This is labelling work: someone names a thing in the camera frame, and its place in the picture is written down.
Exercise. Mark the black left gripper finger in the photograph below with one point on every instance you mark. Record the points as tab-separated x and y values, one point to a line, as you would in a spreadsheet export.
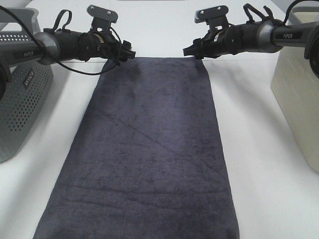
126	51

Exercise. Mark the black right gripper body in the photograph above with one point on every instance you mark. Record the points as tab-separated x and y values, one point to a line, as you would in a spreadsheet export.
218	43

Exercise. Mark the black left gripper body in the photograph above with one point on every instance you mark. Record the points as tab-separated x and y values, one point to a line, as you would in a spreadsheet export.
93	45

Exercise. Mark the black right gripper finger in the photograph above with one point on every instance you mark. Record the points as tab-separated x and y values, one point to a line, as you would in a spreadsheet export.
191	51

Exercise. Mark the dark grey towel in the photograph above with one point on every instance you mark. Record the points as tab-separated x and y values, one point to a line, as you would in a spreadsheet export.
147	160

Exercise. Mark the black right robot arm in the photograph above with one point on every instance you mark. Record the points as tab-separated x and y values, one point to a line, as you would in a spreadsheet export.
260	37

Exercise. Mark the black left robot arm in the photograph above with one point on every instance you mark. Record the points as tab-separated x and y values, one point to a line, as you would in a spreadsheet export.
51	47

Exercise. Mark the grey perforated plastic basket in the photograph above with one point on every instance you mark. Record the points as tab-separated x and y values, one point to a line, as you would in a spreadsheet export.
31	81

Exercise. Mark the beige bin with grey rim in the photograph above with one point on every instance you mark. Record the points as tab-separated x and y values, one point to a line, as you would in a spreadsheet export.
296	89

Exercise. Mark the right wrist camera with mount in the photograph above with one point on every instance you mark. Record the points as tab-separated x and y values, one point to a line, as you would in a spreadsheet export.
214	17

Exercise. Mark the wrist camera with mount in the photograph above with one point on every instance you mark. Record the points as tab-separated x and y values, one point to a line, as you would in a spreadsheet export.
102	18
214	17

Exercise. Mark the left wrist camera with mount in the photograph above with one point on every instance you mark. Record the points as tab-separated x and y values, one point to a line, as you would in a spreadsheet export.
102	18

